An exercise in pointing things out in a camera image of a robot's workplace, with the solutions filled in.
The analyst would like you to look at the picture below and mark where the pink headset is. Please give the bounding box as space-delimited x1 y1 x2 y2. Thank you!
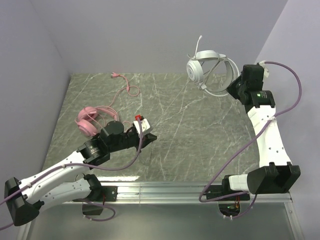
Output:
74 72 141 137

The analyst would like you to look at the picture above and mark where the white headset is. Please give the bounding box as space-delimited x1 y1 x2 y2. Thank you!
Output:
186 35 240 97

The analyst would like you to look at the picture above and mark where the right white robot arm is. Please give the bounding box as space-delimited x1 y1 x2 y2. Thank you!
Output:
222 61 301 195

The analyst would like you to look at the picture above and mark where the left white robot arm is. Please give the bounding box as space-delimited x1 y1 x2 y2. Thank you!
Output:
2 118 157 227

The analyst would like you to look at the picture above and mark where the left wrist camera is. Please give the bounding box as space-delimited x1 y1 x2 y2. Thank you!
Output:
133 115 153 136

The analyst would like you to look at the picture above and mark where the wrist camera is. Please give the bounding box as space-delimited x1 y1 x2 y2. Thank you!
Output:
257 60 270 79
133 115 153 136

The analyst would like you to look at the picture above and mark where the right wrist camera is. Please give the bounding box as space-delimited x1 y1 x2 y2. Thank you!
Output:
257 60 270 79

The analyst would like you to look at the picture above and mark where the front aluminium rail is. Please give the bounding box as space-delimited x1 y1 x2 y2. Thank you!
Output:
29 181 293 205

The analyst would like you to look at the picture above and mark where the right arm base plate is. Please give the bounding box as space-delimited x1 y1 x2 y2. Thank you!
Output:
204 185 251 201

